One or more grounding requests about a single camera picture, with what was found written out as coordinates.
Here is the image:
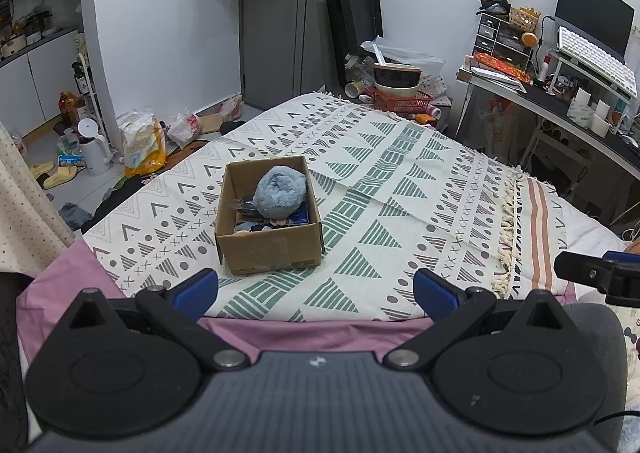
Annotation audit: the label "white keyboard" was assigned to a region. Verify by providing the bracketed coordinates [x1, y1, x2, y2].
[558, 26, 638, 98]

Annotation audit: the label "pink bed sheet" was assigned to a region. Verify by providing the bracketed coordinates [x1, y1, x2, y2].
[15, 236, 576, 374]

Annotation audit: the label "black desk monitor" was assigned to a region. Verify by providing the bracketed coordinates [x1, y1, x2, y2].
[554, 0, 634, 62]

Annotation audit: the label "brown cardboard box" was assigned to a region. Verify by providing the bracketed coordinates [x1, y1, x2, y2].
[214, 156, 324, 275]

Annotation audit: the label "black monitor on floor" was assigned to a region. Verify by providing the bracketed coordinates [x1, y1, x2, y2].
[326, 0, 383, 88]

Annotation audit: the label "dark desk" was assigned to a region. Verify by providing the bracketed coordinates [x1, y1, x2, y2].
[454, 66, 639, 180]

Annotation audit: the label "yellow slippers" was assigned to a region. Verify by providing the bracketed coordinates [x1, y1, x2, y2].
[29, 161, 78, 190]

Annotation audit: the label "grey drawer organizer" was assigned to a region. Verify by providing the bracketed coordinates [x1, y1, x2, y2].
[474, 13, 530, 56]

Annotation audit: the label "blue fluffy plush toy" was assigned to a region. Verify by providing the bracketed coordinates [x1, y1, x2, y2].
[253, 166, 307, 219]

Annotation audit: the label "red plastic basket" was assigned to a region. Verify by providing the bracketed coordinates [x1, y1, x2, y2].
[364, 88, 433, 114]

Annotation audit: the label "patterned tassel blanket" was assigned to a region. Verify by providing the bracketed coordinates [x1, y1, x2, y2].
[85, 93, 567, 322]

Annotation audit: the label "grey wardrobe cabinet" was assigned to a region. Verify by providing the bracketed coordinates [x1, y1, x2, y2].
[240, 0, 331, 110]

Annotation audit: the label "yellow white bag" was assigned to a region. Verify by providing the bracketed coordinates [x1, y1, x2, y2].
[117, 107, 167, 179]

